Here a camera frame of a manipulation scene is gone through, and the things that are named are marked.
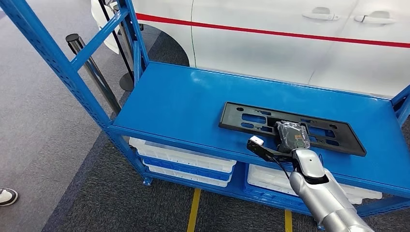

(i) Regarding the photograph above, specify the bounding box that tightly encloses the person's shoe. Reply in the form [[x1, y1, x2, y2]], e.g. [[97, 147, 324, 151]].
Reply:
[[0, 188, 19, 207]]

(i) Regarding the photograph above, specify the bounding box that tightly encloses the white plastic tray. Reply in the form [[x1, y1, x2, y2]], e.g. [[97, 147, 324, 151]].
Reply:
[[247, 164, 383, 205], [143, 161, 232, 188], [129, 137, 237, 174]]

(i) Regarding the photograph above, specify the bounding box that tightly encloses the black stanchion pole with base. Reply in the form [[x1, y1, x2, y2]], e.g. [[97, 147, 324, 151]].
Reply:
[[97, 0, 135, 92]]

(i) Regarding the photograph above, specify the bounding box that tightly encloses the blue metal shelf rack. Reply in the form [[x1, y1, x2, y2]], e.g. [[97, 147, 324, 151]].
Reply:
[[0, 0, 410, 218]]

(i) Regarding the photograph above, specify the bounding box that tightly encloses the chrome stanchion post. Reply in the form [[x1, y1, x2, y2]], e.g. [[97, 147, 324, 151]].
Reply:
[[65, 33, 122, 116]]

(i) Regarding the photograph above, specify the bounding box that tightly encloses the black plastic panel part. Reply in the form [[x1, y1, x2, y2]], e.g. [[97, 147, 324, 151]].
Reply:
[[219, 101, 367, 157]]

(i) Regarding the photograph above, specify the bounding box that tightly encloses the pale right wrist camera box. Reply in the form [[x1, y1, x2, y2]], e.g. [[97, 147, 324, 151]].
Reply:
[[247, 135, 265, 153]]

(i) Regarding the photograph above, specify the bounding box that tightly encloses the white car with red stripe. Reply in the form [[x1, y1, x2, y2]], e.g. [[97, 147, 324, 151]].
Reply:
[[91, 0, 410, 99]]

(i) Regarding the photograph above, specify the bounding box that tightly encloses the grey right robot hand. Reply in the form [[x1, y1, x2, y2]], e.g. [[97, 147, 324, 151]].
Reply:
[[275, 120, 311, 154]]

